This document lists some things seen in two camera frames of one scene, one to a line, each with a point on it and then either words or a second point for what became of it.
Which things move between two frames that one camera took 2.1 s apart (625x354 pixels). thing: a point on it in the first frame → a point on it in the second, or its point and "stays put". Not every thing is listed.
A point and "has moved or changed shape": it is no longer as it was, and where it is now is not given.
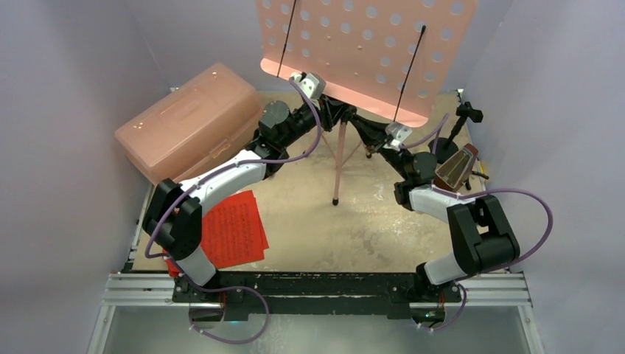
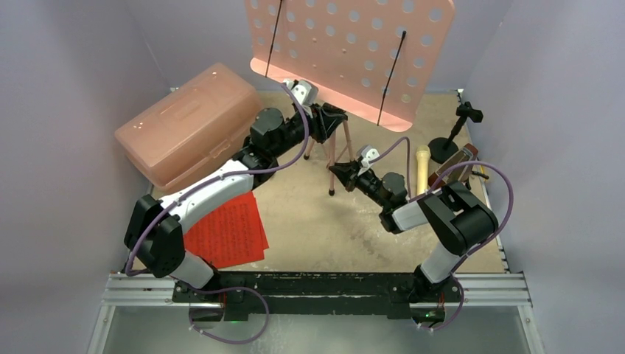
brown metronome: [453, 173] stays put
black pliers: [479, 175] stays put
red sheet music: [232, 231] stays put
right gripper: [382, 139] → [355, 175]
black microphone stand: [447, 148] stays put
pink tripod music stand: [390, 59] has moved or changed shape
